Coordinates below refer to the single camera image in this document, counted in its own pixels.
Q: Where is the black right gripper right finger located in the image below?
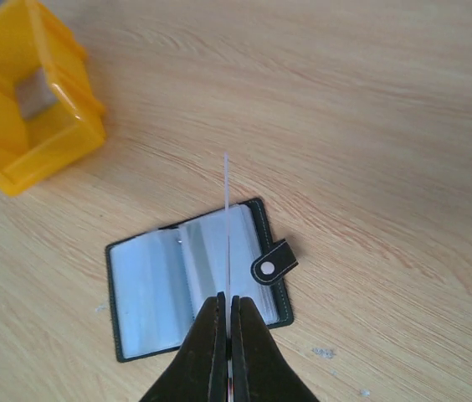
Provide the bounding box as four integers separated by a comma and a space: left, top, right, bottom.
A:
230, 296, 317, 401

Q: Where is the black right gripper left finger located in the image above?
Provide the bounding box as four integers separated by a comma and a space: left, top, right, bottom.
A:
141, 292, 228, 401

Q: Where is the white pink credit card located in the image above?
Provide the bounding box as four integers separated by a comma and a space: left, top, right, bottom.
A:
223, 152, 233, 402

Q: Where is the white card with blossom print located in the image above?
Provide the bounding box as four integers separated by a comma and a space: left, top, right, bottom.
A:
15, 69, 58, 120

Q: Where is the small yellow plastic bin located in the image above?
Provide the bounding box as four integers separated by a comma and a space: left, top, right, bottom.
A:
0, 1, 105, 196

